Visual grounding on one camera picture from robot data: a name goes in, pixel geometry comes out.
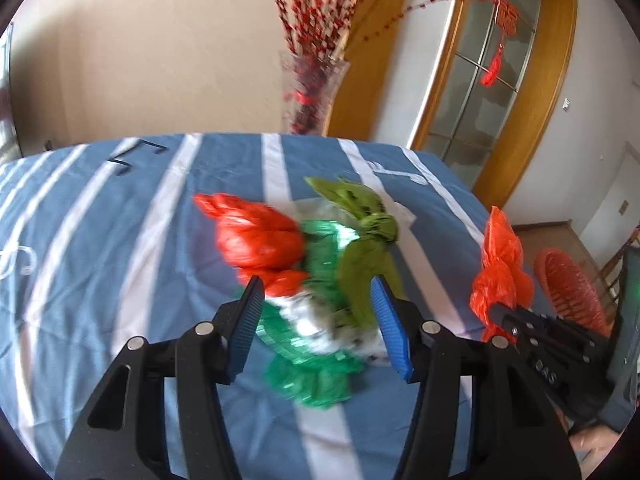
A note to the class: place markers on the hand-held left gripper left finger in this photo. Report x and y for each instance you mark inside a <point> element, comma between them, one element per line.
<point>245,330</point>

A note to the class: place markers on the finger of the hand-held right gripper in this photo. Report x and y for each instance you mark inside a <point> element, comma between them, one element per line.
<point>545,350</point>
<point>545,324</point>

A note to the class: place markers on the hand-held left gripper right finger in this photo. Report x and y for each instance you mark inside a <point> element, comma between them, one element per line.
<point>392,330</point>

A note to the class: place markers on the small white plastic bag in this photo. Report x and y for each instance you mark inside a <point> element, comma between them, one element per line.
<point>305,325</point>

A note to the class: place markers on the red plastic bag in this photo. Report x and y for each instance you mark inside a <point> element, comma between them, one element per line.
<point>500,265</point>
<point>255,240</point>

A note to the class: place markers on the olive green plastic bag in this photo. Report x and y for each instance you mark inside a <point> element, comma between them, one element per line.
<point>365,260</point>

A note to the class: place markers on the dark green plastic bag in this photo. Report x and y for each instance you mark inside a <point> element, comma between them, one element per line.
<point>310,385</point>

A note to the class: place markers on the person's right hand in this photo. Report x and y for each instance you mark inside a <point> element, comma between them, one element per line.
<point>595,445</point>

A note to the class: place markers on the white door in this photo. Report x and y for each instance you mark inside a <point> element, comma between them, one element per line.
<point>607,220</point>

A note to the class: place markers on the blue white striped tablecloth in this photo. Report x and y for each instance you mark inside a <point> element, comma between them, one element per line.
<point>100,260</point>

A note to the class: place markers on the frosted glass panel door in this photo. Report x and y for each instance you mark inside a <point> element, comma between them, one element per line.
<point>475,110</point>

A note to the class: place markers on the glass vase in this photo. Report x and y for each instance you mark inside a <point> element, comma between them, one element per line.
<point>310,100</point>

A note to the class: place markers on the red hanging ornament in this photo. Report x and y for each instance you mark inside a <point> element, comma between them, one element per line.
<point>505,15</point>

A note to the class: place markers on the red berry branches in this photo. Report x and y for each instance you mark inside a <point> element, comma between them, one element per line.
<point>310,10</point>

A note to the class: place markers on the wooden door frame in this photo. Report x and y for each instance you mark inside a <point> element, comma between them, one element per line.
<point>540,85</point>

